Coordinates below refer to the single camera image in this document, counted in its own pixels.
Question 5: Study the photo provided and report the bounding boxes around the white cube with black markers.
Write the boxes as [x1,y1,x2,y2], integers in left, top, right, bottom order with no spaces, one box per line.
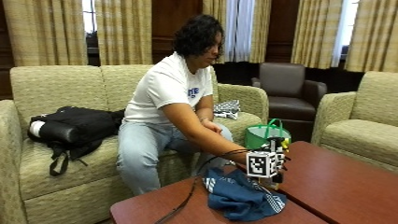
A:
[245,150,288,179]

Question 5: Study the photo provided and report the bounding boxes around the black and white patterned pouch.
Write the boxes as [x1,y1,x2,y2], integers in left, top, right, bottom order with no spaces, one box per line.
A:
[213,99,243,121]

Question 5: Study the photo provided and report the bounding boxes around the blue cloth with white stripes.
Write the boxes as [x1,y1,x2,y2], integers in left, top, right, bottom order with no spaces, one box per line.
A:
[201,167,289,223]

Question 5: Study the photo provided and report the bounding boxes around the the person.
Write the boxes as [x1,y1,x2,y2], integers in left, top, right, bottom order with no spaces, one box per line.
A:
[116,13,251,196]

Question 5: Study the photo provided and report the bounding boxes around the brown leather armchair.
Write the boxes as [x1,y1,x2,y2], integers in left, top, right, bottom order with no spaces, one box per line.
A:
[251,62,329,143]

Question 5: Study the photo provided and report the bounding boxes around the beige patterned armchair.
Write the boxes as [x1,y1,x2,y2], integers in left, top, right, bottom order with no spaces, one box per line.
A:
[312,70,398,175]

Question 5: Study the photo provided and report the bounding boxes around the white sheer curtain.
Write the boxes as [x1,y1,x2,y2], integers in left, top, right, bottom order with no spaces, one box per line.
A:
[224,0,256,63]

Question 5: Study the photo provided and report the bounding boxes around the beige checked curtain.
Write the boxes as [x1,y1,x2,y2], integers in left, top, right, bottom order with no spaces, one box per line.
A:
[290,0,346,70]
[248,0,274,64]
[2,0,89,67]
[93,0,155,66]
[345,0,398,74]
[201,0,229,64]

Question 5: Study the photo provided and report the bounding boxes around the black backpack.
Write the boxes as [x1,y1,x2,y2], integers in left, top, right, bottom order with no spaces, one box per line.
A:
[27,105,127,177]

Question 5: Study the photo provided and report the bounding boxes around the beige patterned sofa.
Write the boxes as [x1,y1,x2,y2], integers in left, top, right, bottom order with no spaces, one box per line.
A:
[0,63,272,224]

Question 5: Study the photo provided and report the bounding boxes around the white roll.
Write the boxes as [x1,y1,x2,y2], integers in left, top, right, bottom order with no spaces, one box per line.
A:
[28,119,48,138]

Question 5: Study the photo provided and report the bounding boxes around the green bag with handles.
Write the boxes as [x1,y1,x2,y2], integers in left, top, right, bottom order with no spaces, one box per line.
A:
[244,118,293,151]

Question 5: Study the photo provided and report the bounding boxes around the black cable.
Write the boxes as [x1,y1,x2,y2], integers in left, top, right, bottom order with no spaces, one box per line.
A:
[153,148,252,224]

